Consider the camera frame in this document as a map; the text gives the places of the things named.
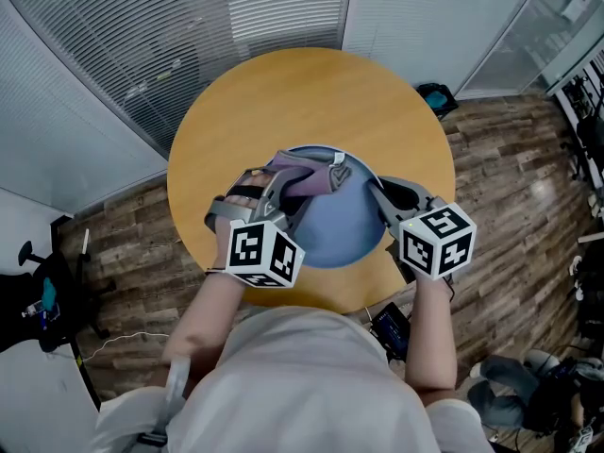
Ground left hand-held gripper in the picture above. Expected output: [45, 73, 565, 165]
[203, 165, 316, 290]

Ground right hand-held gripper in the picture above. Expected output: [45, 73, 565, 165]
[367, 176, 478, 283]

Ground purple cloth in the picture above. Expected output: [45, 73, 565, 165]
[263, 149, 353, 198]

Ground blue plate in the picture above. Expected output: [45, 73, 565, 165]
[275, 144, 386, 270]

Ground person's left forearm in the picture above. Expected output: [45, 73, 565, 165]
[161, 227, 247, 375]

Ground person's right forearm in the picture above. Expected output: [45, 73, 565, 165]
[402, 269, 459, 392]

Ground person's left hand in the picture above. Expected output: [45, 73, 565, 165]
[225, 171, 276, 210]

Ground black bin with teal bag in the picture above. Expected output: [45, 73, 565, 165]
[415, 81, 460, 121]

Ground black device with screen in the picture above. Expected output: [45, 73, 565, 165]
[369, 301, 412, 361]

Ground window blinds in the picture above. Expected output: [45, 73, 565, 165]
[0, 0, 355, 159]

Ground black equipment rack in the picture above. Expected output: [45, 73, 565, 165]
[555, 49, 604, 186]

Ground person's white shirt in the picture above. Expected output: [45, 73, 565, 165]
[88, 304, 496, 453]

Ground teal object on chair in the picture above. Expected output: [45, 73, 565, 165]
[41, 277, 59, 311]

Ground black office chair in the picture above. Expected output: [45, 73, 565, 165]
[0, 240, 115, 354]

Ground white desk with black edge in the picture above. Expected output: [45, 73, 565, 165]
[0, 186, 103, 453]

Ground white cable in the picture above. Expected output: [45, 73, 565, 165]
[78, 330, 171, 363]

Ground white harness strap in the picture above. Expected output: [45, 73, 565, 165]
[162, 357, 192, 417]

